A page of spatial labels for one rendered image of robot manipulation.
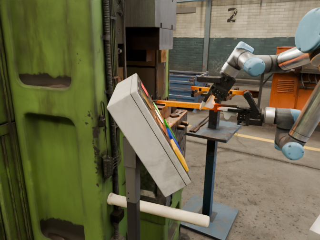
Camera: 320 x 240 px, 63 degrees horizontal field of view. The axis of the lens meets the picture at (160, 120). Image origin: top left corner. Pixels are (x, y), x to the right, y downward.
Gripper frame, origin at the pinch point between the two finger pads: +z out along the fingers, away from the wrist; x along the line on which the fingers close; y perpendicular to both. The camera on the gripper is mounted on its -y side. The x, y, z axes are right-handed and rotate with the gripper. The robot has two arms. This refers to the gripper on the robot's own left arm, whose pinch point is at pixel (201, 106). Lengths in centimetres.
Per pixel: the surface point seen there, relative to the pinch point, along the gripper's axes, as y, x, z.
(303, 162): 124, 185, 45
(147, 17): -38.3, -17.6, -24.7
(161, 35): -31.8, -9.9, -20.2
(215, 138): 17.4, 27.5, 20.5
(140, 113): -7, -73, -13
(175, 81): -85, 359, 95
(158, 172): 4, -71, -1
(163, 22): -34.7, -7.5, -25.3
